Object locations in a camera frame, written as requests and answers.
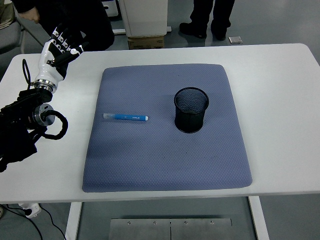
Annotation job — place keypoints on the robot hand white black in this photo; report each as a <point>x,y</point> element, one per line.
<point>46,66</point>

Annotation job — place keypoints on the blue marker pen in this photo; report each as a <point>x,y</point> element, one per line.
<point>130,117</point>

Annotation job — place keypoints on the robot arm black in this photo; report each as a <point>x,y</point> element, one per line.
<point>22,105</point>

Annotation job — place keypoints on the person's hand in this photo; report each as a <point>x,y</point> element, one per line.
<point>30,16</point>

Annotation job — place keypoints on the black mesh pen holder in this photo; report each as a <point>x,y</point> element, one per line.
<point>190,122</point>

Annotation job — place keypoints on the grey chair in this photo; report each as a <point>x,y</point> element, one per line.
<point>10,37</point>

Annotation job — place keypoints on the person in dark clothing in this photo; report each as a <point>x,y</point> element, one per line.
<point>95,22</point>

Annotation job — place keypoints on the beige fabric bundle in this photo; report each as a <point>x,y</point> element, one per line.
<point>6,12</point>

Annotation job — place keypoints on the cardboard box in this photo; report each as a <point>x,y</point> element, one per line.
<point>145,43</point>

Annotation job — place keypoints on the blue textured mat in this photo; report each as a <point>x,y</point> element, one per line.
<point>150,155</point>

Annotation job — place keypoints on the white power strip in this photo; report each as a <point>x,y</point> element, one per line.
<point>31,209</point>

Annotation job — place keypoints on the white table leg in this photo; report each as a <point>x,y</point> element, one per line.
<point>73,220</point>
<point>258,220</point>

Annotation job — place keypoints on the person with black shoes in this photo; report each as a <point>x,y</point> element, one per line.
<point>220,15</point>

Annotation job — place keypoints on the small grey floor plate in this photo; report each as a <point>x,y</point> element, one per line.
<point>235,40</point>

